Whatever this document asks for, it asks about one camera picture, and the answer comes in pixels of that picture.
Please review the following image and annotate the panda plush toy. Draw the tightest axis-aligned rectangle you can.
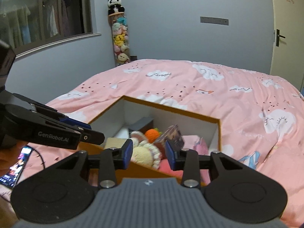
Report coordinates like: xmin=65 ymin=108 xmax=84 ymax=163
xmin=107 ymin=0 xmax=125 ymax=16

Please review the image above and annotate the grey wall hook rail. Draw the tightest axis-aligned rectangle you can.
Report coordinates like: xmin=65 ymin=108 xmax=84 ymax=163
xmin=200 ymin=16 xmax=229 ymax=25

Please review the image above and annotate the black smartphone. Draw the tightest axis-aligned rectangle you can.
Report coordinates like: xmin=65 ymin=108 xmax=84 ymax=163
xmin=0 ymin=146 xmax=32 ymax=190

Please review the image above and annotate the black charging cable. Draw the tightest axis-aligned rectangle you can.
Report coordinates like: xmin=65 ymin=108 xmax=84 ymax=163
xmin=30 ymin=147 xmax=46 ymax=169

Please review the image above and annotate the dark grey box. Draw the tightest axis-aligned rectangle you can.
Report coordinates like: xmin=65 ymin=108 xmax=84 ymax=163
xmin=129 ymin=117 xmax=154 ymax=136

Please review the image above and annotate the clear tube of plush toys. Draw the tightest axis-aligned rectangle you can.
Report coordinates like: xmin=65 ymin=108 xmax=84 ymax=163
xmin=110 ymin=13 xmax=131 ymax=67

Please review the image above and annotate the cream door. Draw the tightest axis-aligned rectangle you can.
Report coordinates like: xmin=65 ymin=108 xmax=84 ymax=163
xmin=269 ymin=0 xmax=304 ymax=93

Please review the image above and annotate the cream crochet doll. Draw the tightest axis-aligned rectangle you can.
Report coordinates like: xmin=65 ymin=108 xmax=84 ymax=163
xmin=129 ymin=131 xmax=163 ymax=169

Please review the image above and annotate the orange crochet fruit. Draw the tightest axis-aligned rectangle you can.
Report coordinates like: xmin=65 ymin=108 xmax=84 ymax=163
xmin=145 ymin=128 xmax=163 ymax=143

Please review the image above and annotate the orange cardboard box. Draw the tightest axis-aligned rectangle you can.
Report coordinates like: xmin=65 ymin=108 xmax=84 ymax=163
xmin=77 ymin=95 xmax=222 ymax=186

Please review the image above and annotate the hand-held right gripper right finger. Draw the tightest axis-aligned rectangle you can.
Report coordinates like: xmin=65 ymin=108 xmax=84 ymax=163
xmin=165 ymin=139 xmax=257 ymax=188

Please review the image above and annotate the black door handle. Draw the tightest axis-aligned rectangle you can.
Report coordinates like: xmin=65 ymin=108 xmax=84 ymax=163
xmin=275 ymin=29 xmax=286 ymax=47

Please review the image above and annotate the pink pouch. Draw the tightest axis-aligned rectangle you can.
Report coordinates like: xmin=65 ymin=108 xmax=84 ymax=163
xmin=182 ymin=135 xmax=209 ymax=156

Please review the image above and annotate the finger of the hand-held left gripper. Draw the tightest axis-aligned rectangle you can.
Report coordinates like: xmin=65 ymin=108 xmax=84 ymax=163
xmin=13 ymin=93 xmax=92 ymax=131
xmin=71 ymin=127 xmax=105 ymax=146

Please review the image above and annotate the window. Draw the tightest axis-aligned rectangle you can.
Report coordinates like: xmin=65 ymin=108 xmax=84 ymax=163
xmin=0 ymin=0 xmax=102 ymax=59

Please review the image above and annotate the glossy photo card pack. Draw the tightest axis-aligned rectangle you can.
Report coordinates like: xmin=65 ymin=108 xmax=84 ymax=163
xmin=154 ymin=124 xmax=186 ymax=151

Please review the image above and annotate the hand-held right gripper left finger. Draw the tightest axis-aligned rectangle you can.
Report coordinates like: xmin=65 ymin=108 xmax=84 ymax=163
xmin=46 ymin=138 xmax=133 ymax=189

